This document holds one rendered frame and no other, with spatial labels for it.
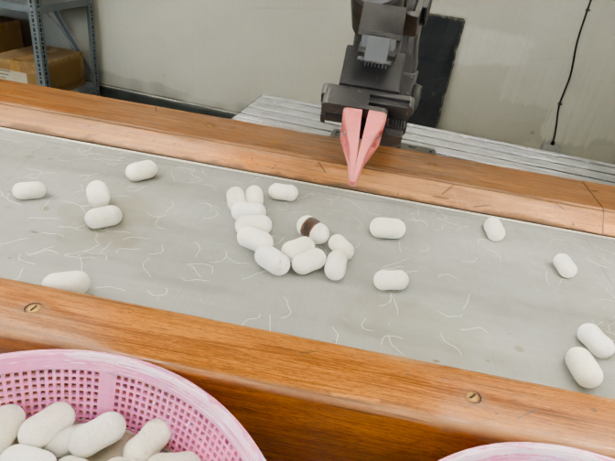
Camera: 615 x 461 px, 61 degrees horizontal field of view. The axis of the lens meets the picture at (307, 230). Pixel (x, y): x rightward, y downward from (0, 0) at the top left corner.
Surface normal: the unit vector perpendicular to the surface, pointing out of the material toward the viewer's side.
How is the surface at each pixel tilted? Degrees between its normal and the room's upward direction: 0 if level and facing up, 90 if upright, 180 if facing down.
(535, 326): 0
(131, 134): 45
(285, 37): 90
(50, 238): 0
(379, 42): 78
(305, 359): 0
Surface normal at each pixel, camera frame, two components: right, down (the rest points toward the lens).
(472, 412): 0.13, -0.85
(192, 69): -0.25, 0.47
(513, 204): -0.01, -0.25
